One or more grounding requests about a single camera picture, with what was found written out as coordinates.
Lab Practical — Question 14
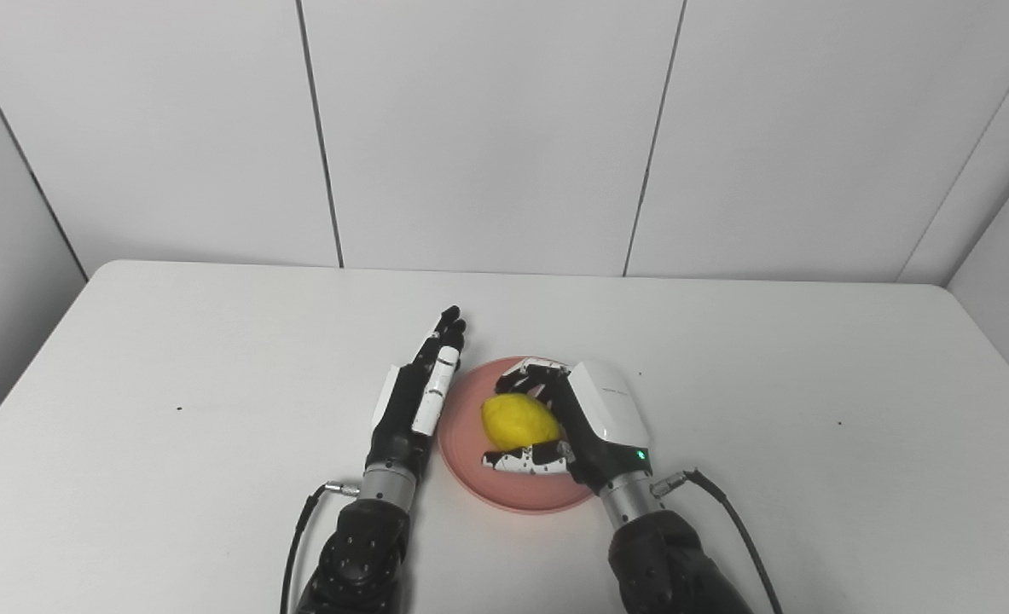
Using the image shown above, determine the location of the pink round plate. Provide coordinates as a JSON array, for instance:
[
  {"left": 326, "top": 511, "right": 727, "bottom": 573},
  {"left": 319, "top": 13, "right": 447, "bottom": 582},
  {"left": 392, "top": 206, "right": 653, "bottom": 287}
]
[{"left": 438, "top": 356, "right": 600, "bottom": 515}]

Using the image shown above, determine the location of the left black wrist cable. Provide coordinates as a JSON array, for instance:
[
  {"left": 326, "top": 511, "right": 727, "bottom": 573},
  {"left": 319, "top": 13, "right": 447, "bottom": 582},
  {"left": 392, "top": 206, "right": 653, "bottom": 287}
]
[{"left": 279, "top": 481, "right": 362, "bottom": 614}]

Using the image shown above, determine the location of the yellow lemon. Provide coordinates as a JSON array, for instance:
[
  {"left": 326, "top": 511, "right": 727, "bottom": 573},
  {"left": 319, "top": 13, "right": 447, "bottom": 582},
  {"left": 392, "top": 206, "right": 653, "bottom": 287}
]
[{"left": 480, "top": 391, "right": 564, "bottom": 454}]

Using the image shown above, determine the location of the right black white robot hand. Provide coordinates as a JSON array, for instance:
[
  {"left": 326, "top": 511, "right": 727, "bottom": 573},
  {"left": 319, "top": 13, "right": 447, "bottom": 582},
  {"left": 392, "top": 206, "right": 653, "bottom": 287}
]
[{"left": 481, "top": 357, "right": 655, "bottom": 497}]

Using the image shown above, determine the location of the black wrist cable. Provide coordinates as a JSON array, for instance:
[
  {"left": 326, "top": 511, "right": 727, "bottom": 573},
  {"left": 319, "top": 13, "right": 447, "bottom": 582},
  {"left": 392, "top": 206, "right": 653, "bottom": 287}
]
[
  {"left": 279, "top": 481, "right": 362, "bottom": 614},
  {"left": 650, "top": 468, "right": 786, "bottom": 614}
]

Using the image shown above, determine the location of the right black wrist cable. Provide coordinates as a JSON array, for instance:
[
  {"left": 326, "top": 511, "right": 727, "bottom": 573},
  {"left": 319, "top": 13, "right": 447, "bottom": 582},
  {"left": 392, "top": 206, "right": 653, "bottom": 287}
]
[{"left": 650, "top": 468, "right": 786, "bottom": 614}]

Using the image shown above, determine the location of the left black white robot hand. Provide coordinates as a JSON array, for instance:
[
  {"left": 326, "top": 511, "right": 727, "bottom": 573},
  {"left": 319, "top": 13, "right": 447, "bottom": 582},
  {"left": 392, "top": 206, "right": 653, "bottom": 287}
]
[{"left": 365, "top": 305, "right": 468, "bottom": 480}]

